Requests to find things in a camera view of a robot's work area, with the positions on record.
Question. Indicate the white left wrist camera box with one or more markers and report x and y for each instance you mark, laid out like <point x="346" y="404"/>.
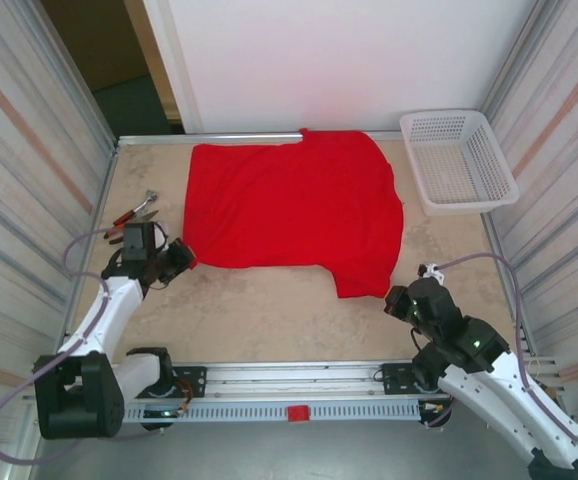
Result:
<point x="160" y="234"/>

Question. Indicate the aluminium table frame rail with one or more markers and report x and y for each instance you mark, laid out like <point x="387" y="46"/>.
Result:
<point x="159" y="139"/>

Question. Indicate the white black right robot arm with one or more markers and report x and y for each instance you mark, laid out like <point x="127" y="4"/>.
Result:
<point x="499" y="400"/>

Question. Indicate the small red block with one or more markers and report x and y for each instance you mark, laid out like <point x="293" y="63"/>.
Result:
<point x="299" y="414"/>

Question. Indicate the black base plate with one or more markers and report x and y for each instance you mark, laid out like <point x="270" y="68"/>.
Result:
<point x="394" y="377"/>
<point x="191" y="381"/>

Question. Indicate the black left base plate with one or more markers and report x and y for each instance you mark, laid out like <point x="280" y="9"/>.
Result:
<point x="191" y="381"/>

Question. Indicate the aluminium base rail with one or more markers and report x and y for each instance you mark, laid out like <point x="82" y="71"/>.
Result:
<point x="294" y="375"/>

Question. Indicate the white perforated plastic basket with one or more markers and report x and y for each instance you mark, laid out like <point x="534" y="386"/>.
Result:
<point x="459" y="165"/>

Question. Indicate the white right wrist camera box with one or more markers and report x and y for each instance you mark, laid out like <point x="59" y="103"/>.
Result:
<point x="431" y="271"/>

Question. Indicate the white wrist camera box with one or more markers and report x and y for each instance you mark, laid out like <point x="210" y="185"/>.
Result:
<point x="431" y="271"/>
<point x="160" y="234"/>

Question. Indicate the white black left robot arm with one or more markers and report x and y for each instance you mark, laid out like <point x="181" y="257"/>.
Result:
<point x="114" y="305"/>

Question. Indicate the red t-shirt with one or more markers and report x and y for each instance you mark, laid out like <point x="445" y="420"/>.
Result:
<point x="294" y="200"/>

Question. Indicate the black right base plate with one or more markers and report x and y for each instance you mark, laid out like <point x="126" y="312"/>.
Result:
<point x="394" y="377"/>

